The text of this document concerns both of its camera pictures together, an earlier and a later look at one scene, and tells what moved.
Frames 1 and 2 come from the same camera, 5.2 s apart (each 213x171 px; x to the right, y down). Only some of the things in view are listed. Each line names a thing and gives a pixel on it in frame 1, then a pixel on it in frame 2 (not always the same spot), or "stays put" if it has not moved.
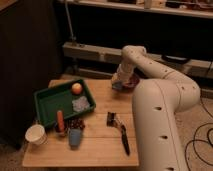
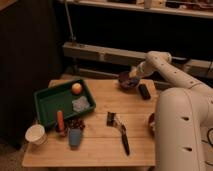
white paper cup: [36, 135] stays put
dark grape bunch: [72, 123] stays put
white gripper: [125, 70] → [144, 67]
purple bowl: [132, 82] stays put
